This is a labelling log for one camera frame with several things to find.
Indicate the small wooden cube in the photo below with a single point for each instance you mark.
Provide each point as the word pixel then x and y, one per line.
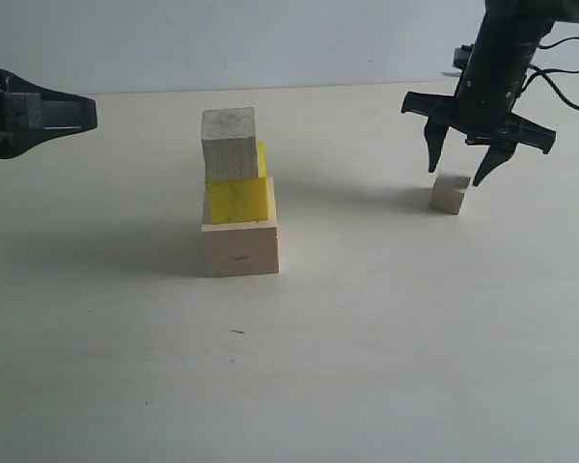
pixel 448 193

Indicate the medium wooden cube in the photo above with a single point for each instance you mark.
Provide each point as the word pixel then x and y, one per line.
pixel 229 144

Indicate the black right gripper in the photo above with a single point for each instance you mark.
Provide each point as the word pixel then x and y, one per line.
pixel 481 108

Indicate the large wooden cube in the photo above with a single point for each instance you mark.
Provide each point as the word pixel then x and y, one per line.
pixel 242 249

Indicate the yellow cube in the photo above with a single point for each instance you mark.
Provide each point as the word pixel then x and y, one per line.
pixel 241 200

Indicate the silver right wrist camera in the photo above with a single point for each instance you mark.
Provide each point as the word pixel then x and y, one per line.
pixel 460 60

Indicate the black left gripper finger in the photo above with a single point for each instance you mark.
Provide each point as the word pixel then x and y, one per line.
pixel 20 115
pixel 48 110

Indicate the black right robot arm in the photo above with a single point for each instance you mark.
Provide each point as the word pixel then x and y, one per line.
pixel 521 25

